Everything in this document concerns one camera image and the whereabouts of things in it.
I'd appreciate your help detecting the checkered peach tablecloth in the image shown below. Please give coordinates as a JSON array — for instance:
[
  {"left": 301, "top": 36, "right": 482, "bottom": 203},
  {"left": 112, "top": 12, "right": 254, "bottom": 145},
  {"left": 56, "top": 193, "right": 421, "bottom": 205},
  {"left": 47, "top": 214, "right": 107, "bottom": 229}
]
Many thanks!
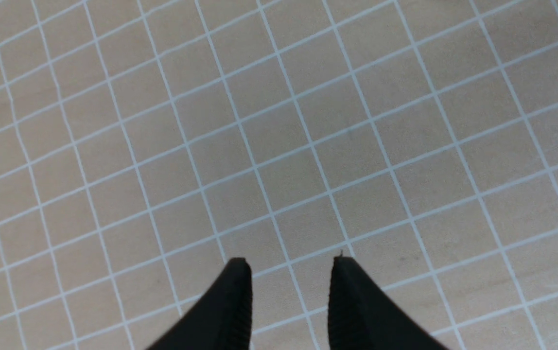
[{"left": 0, "top": 0, "right": 558, "bottom": 350}]

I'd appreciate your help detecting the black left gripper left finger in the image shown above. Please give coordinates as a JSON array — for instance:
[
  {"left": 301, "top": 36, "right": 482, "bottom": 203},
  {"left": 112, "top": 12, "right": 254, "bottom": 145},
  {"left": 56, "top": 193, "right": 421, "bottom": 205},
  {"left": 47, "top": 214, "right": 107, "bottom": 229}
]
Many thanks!
[{"left": 149, "top": 258, "right": 253, "bottom": 350}]

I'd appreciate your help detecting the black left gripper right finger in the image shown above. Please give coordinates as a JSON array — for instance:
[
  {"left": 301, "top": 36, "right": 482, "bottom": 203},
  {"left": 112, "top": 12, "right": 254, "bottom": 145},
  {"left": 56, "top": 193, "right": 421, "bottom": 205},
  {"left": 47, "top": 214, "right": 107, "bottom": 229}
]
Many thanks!
[{"left": 328, "top": 256, "right": 446, "bottom": 350}]

